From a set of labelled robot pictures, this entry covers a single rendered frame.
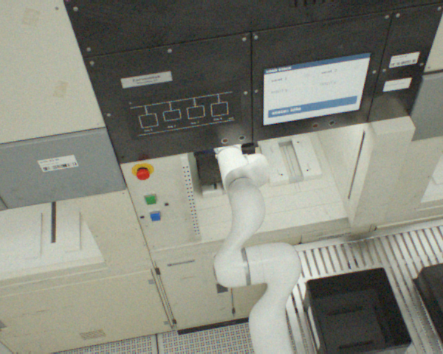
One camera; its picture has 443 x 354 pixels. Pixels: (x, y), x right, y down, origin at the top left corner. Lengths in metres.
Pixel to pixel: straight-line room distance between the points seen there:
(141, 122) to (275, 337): 0.66
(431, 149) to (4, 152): 1.32
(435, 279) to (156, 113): 1.15
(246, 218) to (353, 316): 0.78
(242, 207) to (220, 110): 0.28
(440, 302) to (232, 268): 0.88
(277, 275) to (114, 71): 0.65
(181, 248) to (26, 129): 0.81
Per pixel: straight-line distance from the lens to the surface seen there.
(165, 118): 1.47
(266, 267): 1.39
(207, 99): 1.44
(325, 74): 1.48
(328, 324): 2.01
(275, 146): 2.25
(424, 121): 1.77
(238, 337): 2.80
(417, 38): 1.51
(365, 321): 2.04
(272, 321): 1.42
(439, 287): 2.05
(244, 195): 1.40
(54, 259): 2.15
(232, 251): 1.38
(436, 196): 2.24
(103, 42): 1.30
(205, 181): 2.04
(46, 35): 1.29
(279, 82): 1.45
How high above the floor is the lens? 2.63
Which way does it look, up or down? 54 degrees down
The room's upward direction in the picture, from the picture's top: 5 degrees counter-clockwise
